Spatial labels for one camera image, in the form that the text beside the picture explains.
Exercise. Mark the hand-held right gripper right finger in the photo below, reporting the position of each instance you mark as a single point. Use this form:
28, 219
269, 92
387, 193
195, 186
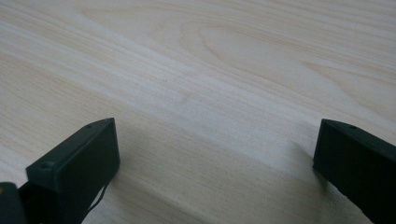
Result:
355, 161

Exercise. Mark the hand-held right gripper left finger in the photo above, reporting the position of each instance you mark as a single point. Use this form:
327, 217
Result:
77, 165

